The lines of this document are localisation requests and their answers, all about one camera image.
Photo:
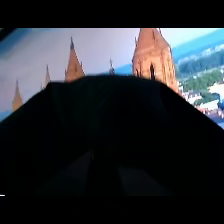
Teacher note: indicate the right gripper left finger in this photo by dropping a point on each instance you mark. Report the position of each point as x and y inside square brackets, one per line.
[75, 180]

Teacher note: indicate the black long-sleeved shirt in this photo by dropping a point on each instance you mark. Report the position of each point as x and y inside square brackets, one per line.
[110, 113]

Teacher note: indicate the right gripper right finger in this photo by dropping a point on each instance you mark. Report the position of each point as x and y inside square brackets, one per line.
[140, 185]

